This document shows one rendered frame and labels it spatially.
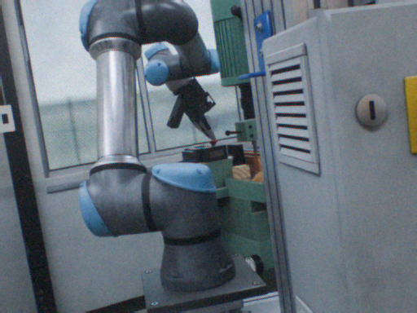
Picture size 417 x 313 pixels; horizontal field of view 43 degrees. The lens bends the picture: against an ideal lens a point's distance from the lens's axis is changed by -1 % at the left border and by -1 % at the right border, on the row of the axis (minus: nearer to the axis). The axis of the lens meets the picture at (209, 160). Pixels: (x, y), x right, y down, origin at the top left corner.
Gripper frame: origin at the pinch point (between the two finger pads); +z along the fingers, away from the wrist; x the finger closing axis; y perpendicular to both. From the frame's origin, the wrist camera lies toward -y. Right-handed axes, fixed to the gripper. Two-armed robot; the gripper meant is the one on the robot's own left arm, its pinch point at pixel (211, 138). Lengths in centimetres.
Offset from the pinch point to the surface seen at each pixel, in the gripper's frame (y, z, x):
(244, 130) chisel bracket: 11.4, 5.5, -1.1
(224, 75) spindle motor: 17.7, -13.0, 1.1
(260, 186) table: -6.2, 12.9, -25.1
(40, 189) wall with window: -44, 0, 129
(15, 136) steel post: -36, -30, 122
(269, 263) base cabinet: -16.7, 36.5, -20.0
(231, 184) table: -6.7, 13.7, -7.8
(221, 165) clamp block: -3.9, 8.4, -3.4
